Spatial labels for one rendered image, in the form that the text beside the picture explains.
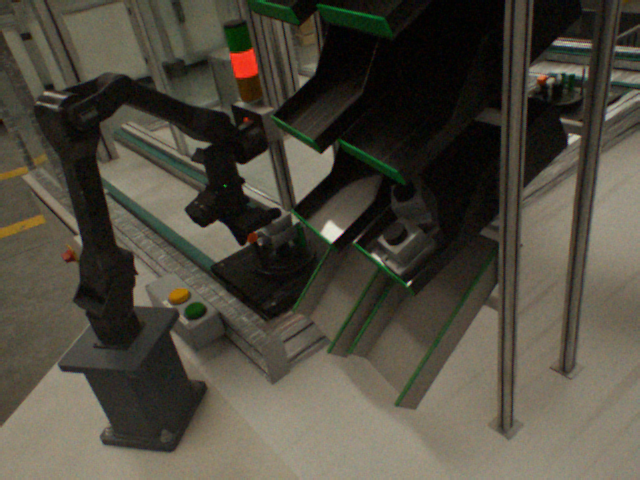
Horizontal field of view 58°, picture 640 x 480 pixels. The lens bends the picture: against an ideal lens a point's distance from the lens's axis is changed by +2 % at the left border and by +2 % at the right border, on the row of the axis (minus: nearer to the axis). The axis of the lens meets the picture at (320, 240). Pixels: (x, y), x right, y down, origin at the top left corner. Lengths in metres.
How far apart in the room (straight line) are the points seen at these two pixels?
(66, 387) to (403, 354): 0.72
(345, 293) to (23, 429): 0.66
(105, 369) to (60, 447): 0.26
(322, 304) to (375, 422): 0.22
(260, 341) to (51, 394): 0.46
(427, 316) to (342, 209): 0.21
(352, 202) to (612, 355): 0.55
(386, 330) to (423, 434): 0.19
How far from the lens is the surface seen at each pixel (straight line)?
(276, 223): 1.14
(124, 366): 0.96
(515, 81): 0.66
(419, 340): 0.88
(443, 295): 0.87
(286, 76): 2.41
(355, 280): 0.97
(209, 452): 1.06
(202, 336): 1.16
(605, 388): 1.10
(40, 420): 1.27
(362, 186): 0.90
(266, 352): 1.06
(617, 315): 1.24
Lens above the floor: 1.66
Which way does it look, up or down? 33 degrees down
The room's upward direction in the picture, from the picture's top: 11 degrees counter-clockwise
